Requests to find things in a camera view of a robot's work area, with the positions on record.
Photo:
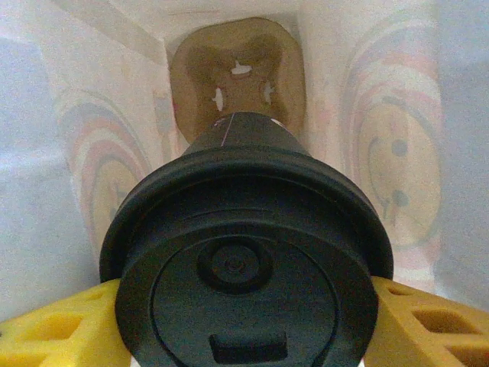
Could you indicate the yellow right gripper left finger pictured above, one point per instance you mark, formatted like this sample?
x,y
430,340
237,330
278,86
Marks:
x,y
57,340

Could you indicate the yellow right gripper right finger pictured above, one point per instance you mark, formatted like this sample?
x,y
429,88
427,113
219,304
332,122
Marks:
x,y
431,336

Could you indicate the black plastic cup lid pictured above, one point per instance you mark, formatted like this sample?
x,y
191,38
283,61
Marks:
x,y
244,248

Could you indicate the white smiley print paper bag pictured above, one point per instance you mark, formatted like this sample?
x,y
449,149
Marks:
x,y
38,114

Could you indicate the black paper coffee cup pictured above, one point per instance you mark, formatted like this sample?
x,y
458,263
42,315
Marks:
x,y
248,134

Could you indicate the brown cardboard cup carrier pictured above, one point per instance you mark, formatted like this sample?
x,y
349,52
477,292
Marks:
x,y
198,76

